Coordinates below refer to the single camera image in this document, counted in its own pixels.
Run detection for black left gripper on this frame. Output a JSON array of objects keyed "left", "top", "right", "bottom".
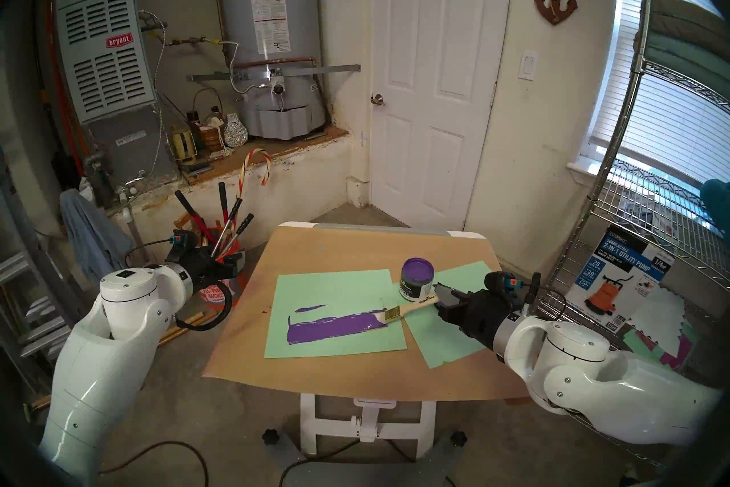
[{"left": 171, "top": 241, "right": 247, "bottom": 295}]

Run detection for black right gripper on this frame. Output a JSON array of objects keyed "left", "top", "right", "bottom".
[{"left": 435, "top": 272, "right": 528, "bottom": 352}]

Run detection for wooden handle paint brush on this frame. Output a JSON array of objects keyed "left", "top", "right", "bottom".
[{"left": 383, "top": 295, "right": 441, "bottom": 323}]

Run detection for purple paint sample jar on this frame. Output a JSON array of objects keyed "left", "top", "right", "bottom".
[{"left": 399, "top": 258, "right": 435, "bottom": 303}]

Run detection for orange plastic bucket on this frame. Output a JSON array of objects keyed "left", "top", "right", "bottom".
[{"left": 197, "top": 249, "right": 249, "bottom": 305}]

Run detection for mint green paper sheet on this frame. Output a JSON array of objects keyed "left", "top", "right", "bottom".
[
  {"left": 395, "top": 262, "right": 494, "bottom": 369},
  {"left": 264, "top": 270, "right": 407, "bottom": 360}
]

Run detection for striped candy cane decoration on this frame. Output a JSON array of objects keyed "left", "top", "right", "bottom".
[{"left": 237, "top": 149, "right": 274, "bottom": 207}]

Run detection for brown paper covered table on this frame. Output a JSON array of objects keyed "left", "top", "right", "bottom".
[{"left": 204, "top": 225, "right": 548, "bottom": 407}]

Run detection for flat wooden slat board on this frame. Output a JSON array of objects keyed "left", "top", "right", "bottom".
[{"left": 287, "top": 310, "right": 388, "bottom": 345}]

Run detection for brown wicker basket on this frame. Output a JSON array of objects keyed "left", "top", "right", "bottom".
[{"left": 193, "top": 86, "right": 227, "bottom": 153}]

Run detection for plywood heater platform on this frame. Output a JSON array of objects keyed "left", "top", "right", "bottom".
[{"left": 185, "top": 126, "right": 350, "bottom": 187}]

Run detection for aluminium foil wrapped bundle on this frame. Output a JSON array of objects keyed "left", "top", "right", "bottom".
[{"left": 224, "top": 114, "right": 249, "bottom": 147}]

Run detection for blue hanging cloth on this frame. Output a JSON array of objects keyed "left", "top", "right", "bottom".
[{"left": 60, "top": 189, "right": 135, "bottom": 284}]

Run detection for utility pump cardboard box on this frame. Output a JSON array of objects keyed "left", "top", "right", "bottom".
[{"left": 565, "top": 223, "right": 676, "bottom": 334}]

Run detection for grey water heater tank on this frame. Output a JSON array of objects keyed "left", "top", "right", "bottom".
[{"left": 216, "top": 0, "right": 331, "bottom": 140}]

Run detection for white scalloped paper sheet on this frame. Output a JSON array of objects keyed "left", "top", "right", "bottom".
[{"left": 627, "top": 289, "right": 688, "bottom": 347}]

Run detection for white panel door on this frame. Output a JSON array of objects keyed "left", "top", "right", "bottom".
[{"left": 368, "top": 0, "right": 517, "bottom": 233}]

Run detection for aluminium ladder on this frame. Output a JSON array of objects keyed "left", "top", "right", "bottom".
[{"left": 0, "top": 149, "right": 75, "bottom": 378}]

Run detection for yellow coated gas pipe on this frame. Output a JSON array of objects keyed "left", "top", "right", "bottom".
[{"left": 165, "top": 37, "right": 237, "bottom": 48}]

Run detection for coloured paper stack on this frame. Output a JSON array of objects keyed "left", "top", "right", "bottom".
[{"left": 623, "top": 320, "right": 699, "bottom": 372}]

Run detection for grey Bryant furnace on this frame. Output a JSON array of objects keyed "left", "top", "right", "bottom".
[{"left": 56, "top": 0, "right": 177, "bottom": 190}]

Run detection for teal cloth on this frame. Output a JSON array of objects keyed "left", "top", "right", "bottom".
[{"left": 700, "top": 179, "right": 730, "bottom": 247}]

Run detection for white window blinds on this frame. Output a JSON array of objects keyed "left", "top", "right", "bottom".
[{"left": 587, "top": 0, "right": 730, "bottom": 195}]

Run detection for green seat cushion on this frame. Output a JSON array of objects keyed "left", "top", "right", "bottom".
[
  {"left": 642, "top": 0, "right": 725, "bottom": 44},
  {"left": 633, "top": 29, "right": 730, "bottom": 100}
]

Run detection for black looped gripper cable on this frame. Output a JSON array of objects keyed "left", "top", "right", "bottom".
[{"left": 174, "top": 278, "right": 233, "bottom": 331}]

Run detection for black grip metal tool handle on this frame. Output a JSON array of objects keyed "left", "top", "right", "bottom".
[
  {"left": 220, "top": 198, "right": 244, "bottom": 255},
  {"left": 225, "top": 213, "right": 256, "bottom": 257}
]

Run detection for black floor cable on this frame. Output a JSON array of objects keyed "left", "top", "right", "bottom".
[
  {"left": 100, "top": 439, "right": 210, "bottom": 487},
  {"left": 279, "top": 437, "right": 360, "bottom": 487}
]

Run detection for grey metal heater strap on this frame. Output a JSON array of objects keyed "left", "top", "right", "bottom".
[{"left": 188, "top": 64, "right": 361, "bottom": 82}]

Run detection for chrome wire shelf rack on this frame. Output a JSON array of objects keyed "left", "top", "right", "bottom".
[{"left": 536, "top": 0, "right": 730, "bottom": 469}]

